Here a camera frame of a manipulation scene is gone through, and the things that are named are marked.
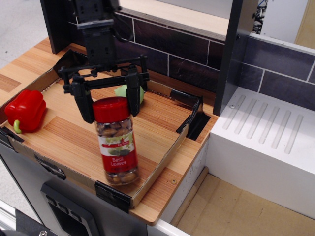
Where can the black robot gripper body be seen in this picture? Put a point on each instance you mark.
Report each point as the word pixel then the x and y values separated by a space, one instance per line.
pixel 101 57

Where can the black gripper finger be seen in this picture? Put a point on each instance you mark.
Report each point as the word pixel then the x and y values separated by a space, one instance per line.
pixel 133 90
pixel 84 101

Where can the basil leaves spice bottle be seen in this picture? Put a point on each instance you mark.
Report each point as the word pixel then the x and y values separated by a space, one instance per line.
pixel 114 126

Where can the pale green onion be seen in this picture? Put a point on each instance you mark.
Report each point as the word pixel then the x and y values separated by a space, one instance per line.
pixel 121 92

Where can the red bell pepper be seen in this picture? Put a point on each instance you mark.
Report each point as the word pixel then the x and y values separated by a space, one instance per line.
pixel 24 113

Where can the white sink drainboard unit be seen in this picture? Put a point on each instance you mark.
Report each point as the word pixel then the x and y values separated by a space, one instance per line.
pixel 267 147

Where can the dark vertical post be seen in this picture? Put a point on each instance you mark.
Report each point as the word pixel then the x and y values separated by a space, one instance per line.
pixel 241 23

